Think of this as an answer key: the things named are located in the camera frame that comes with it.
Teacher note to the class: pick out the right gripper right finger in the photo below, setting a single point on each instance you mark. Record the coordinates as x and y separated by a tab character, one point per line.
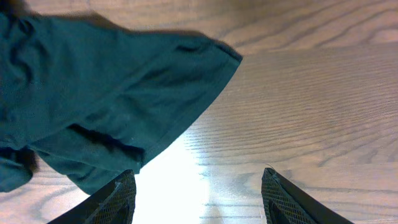
285	203

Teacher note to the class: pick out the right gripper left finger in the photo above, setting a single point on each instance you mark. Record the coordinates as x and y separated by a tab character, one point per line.
114	203

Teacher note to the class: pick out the black shorts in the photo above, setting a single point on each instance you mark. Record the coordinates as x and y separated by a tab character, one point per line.
93	102

